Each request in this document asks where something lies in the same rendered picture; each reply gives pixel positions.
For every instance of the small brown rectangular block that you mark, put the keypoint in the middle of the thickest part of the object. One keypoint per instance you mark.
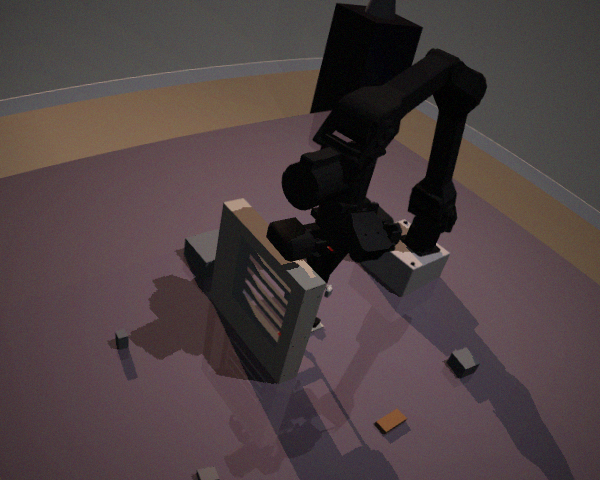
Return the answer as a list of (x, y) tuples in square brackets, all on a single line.
[(390, 421)]

